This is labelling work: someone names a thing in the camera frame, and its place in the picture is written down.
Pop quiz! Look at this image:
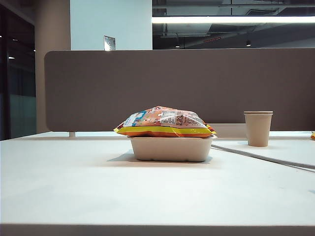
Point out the brown desk partition panel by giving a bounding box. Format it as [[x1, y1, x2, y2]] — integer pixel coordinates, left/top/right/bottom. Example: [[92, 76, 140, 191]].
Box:
[[43, 48, 315, 133]]

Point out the long ceiling light strip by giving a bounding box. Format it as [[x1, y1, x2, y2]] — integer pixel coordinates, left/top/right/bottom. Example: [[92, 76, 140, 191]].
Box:
[[152, 16, 315, 24]]

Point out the orange yellow chip bag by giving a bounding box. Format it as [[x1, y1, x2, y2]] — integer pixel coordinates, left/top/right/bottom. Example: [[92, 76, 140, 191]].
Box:
[[113, 105, 218, 138]]

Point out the flat white board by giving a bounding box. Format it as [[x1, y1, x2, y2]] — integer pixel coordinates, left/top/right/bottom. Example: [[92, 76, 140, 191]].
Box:
[[211, 138, 315, 170]]

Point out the beige pulp food box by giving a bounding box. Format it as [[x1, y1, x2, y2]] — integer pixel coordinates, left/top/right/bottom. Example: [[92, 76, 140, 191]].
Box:
[[126, 134, 218, 163]]

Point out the beige paper cup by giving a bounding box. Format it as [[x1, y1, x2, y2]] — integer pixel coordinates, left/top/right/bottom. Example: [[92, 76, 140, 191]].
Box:
[[243, 110, 274, 148]]

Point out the silver metal wall bracket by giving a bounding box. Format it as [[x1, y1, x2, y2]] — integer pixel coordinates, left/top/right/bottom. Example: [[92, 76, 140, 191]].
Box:
[[103, 35, 116, 52]]

